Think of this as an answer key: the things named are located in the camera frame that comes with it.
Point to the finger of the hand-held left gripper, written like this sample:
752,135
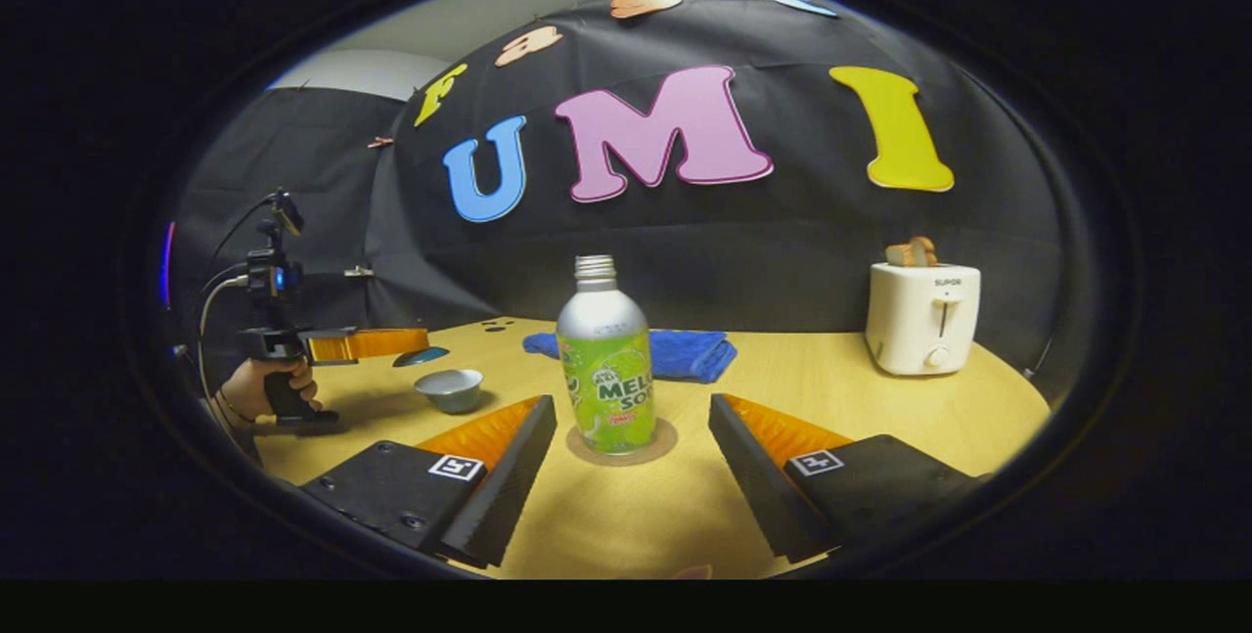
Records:
372,344

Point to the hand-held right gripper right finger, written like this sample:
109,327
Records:
758,481

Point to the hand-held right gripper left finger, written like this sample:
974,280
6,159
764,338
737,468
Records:
494,496

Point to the dark teal teacup lid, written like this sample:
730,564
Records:
423,356

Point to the teal teacup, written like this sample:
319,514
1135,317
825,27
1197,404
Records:
450,390

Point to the round cork coaster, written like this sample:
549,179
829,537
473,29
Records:
655,445

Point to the green label water bottle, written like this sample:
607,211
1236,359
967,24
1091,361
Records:
606,379

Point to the metal clip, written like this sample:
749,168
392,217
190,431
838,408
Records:
359,272

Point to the blue towel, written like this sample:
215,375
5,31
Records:
685,354

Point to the white toaster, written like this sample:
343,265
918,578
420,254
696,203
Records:
919,320

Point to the black backdrop cloth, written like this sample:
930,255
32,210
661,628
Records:
782,232

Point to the bread slice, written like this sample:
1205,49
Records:
912,251

